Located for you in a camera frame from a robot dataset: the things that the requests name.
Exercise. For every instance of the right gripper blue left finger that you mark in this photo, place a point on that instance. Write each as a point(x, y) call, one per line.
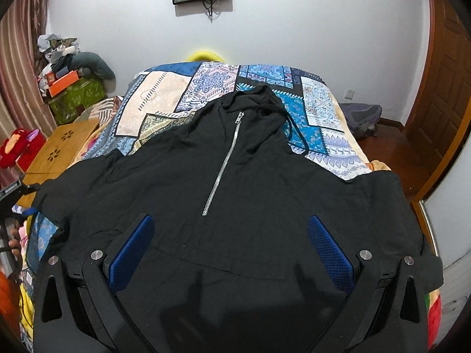
point(105, 273)

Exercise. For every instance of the grey neck pillow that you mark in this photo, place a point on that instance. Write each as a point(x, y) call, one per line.
point(94, 63)

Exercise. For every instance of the red plush toy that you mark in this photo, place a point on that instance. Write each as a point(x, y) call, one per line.
point(21, 148)

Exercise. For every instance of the yellow pillow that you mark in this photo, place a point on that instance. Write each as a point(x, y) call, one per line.
point(204, 56)

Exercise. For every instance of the green patterned box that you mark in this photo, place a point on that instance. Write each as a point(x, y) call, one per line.
point(69, 104)

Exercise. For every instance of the orange box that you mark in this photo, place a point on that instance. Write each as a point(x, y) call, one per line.
point(63, 83)

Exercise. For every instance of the black zip hoodie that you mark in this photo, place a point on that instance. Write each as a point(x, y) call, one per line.
point(230, 267)

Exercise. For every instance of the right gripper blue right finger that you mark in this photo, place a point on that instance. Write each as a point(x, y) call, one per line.
point(358, 278)

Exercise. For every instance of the striped red curtain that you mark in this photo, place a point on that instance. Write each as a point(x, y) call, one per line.
point(22, 105)

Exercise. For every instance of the wall power outlet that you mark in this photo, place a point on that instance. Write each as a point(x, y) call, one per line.
point(349, 93)

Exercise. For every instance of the clutter pile on box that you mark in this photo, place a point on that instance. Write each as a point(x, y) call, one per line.
point(52, 47)

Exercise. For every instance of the grey backpack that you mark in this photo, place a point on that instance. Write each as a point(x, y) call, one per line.
point(361, 119)

